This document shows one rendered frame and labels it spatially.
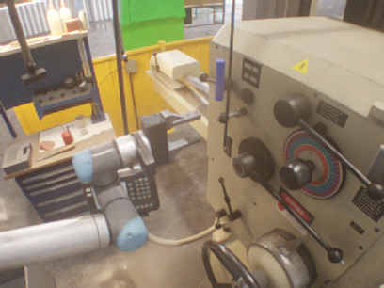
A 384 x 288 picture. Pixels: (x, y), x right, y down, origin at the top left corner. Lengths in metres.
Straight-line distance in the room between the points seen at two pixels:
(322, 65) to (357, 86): 0.09
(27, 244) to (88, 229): 0.12
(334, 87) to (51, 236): 0.63
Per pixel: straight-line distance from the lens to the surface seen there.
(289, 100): 0.54
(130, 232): 0.54
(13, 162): 2.00
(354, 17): 1.34
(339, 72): 0.57
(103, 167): 0.57
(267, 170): 0.72
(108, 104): 3.07
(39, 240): 0.52
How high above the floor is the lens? 2.06
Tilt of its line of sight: 39 degrees down
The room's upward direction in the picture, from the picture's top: 1 degrees counter-clockwise
